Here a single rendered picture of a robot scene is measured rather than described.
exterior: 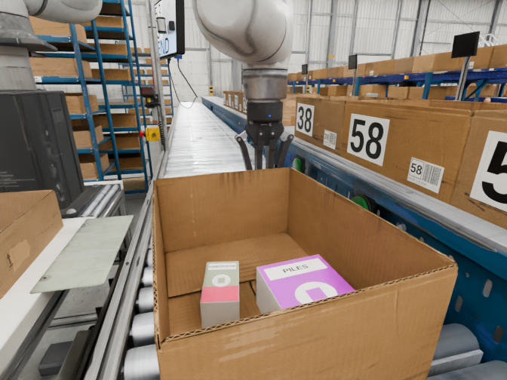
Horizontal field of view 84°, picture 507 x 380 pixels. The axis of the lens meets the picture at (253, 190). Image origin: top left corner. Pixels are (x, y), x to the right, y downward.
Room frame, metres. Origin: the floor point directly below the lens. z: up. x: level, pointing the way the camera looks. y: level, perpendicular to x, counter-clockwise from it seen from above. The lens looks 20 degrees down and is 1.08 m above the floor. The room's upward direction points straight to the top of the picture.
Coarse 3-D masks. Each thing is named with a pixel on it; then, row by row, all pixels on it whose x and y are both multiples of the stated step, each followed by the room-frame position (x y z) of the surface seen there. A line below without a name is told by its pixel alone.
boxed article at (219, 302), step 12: (216, 264) 0.41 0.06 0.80; (228, 264) 0.41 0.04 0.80; (204, 276) 0.38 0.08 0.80; (216, 276) 0.38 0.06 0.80; (228, 276) 0.38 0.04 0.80; (204, 288) 0.35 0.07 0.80; (216, 288) 0.35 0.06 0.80; (228, 288) 0.35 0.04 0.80; (204, 300) 0.32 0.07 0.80; (216, 300) 0.32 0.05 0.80; (228, 300) 0.32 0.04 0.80; (204, 312) 0.32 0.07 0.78; (216, 312) 0.32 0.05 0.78; (228, 312) 0.32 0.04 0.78; (204, 324) 0.32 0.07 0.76; (216, 324) 0.32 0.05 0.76
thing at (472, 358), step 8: (472, 352) 0.29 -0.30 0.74; (480, 352) 0.29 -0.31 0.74; (440, 360) 0.27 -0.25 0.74; (448, 360) 0.27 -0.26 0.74; (456, 360) 0.28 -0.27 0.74; (464, 360) 0.28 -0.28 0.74; (472, 360) 0.28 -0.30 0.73; (480, 360) 0.29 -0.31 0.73; (432, 368) 0.27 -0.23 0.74; (440, 368) 0.27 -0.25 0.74; (448, 368) 0.27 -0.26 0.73; (456, 368) 0.28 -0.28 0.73
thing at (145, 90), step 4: (140, 88) 1.48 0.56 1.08; (144, 88) 1.48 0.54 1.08; (148, 88) 1.49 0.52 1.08; (152, 88) 1.50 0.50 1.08; (140, 92) 1.48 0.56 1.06; (144, 92) 1.48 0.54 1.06; (148, 92) 1.48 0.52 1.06; (152, 92) 1.49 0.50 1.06; (144, 96) 1.48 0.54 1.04; (148, 96) 1.49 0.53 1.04; (152, 96) 1.50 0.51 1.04; (148, 100) 1.52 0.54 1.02; (152, 100) 1.55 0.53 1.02; (148, 104) 1.53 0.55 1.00; (152, 104) 1.54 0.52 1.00; (148, 108) 1.57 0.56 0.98; (152, 108) 1.57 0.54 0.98
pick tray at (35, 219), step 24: (24, 192) 0.64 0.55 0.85; (48, 192) 0.65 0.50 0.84; (0, 216) 0.62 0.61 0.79; (24, 216) 0.51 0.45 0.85; (48, 216) 0.59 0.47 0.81; (0, 240) 0.42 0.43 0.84; (24, 240) 0.48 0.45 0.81; (48, 240) 0.57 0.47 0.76; (0, 264) 0.41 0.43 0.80; (24, 264) 0.46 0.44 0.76; (0, 288) 0.39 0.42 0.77
